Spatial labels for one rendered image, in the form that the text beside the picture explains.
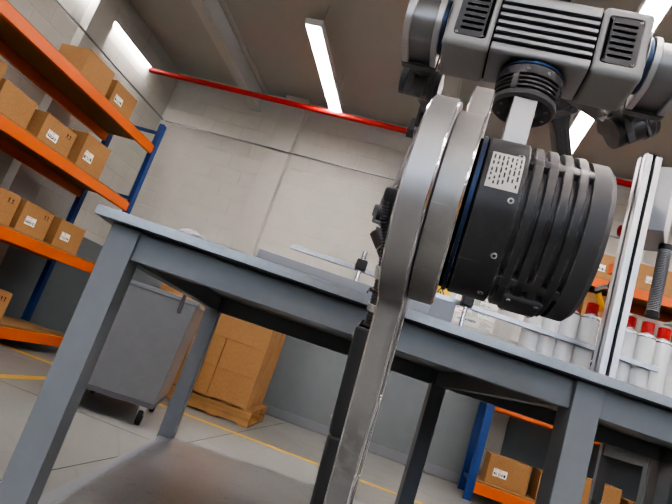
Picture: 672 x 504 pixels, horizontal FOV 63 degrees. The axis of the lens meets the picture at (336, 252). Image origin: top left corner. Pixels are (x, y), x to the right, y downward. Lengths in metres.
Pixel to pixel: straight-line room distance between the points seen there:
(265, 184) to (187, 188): 1.03
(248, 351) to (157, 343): 1.47
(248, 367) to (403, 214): 4.32
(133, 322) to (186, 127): 4.33
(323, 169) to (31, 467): 5.80
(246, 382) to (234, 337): 0.40
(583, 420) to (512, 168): 0.75
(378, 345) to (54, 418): 0.73
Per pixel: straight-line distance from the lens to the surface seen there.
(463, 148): 0.55
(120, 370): 3.53
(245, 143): 7.07
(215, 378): 4.86
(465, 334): 1.11
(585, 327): 1.70
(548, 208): 0.56
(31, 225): 5.11
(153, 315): 3.48
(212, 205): 6.88
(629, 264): 1.64
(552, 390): 1.22
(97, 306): 1.17
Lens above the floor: 0.67
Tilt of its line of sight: 12 degrees up
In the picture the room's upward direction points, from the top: 19 degrees clockwise
